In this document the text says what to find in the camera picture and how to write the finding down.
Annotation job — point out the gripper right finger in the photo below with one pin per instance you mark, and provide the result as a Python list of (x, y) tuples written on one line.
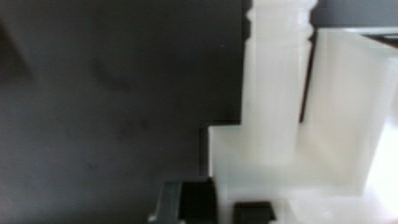
[(252, 213)]

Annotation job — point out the white chair seat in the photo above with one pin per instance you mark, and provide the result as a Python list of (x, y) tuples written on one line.
[(308, 156)]

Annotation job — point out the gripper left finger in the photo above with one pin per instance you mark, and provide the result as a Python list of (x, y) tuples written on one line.
[(187, 204)]

